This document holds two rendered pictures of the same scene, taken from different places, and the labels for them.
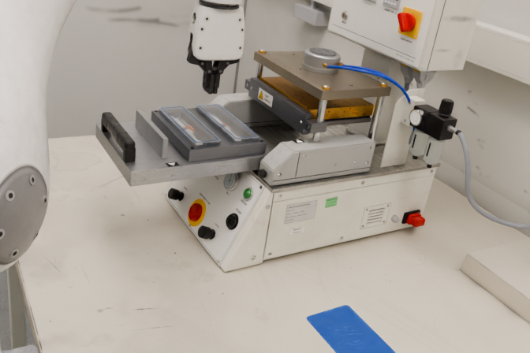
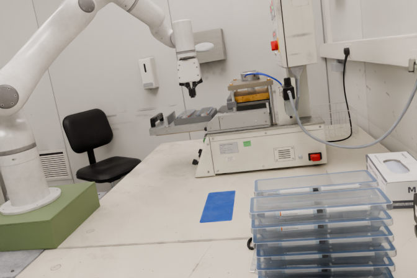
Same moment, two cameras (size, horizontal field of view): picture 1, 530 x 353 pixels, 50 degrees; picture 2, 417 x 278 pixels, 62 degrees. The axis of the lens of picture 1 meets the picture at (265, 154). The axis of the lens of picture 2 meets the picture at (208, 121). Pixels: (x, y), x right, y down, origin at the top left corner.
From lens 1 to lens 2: 0.98 m
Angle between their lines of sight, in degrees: 43
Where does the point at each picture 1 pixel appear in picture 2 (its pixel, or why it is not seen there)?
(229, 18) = (188, 63)
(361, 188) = (265, 136)
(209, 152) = (182, 120)
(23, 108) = (13, 74)
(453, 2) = (290, 28)
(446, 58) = (300, 58)
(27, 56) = (23, 64)
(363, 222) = (276, 157)
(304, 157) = (222, 118)
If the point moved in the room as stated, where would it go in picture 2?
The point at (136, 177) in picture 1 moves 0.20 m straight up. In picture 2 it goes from (151, 131) to (143, 85)
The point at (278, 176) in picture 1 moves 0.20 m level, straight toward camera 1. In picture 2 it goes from (210, 128) to (172, 142)
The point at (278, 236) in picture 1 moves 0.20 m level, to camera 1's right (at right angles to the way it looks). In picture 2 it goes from (219, 161) to (260, 165)
